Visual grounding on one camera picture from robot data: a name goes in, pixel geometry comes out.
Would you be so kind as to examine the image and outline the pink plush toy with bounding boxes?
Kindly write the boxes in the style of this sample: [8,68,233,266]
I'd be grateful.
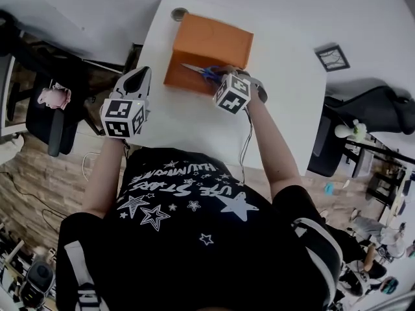
[37,82,72,110]

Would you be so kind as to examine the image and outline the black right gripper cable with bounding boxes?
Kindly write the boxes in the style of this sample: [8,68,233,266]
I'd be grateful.
[239,107,255,184]

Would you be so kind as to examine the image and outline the white plush toy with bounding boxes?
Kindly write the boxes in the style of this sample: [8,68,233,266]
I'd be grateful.
[335,119,368,142]

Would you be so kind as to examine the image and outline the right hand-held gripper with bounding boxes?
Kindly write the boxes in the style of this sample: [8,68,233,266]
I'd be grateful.
[213,65,269,114]

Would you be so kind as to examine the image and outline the orange cardboard box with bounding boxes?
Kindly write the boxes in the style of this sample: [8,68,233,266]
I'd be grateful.
[163,13,255,97]

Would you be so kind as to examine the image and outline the white shoulder strap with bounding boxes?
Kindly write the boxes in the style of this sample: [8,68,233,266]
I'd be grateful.
[64,240,103,311]
[293,218,344,304]

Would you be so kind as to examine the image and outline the person's black star-print shirt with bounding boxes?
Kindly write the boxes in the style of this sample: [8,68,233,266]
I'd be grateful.
[55,146,344,311]

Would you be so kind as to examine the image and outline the person's left forearm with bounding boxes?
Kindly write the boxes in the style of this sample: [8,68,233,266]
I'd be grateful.
[81,136,129,218]

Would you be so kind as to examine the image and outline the black square frame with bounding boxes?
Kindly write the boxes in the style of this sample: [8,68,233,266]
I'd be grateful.
[313,43,351,73]

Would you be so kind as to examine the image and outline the white floor cable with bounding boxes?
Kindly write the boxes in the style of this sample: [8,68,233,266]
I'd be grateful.
[81,152,102,183]

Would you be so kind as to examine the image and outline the black office chair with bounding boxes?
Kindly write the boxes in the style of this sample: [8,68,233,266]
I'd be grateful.
[0,10,98,157]
[307,86,415,178]

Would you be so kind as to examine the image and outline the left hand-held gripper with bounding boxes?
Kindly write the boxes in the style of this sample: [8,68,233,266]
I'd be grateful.
[101,65,152,139]

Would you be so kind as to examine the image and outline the person's right forearm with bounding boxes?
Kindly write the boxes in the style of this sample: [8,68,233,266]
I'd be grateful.
[246,92,304,203]

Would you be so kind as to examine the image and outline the blue-handled scissors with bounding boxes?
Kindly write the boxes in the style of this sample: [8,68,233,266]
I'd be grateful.
[180,62,228,84]

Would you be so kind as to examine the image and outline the grey and black device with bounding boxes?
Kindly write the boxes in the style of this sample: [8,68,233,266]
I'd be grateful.
[19,259,56,308]

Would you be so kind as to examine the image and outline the white desk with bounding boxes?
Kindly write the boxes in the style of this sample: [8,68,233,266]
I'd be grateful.
[129,0,415,178]

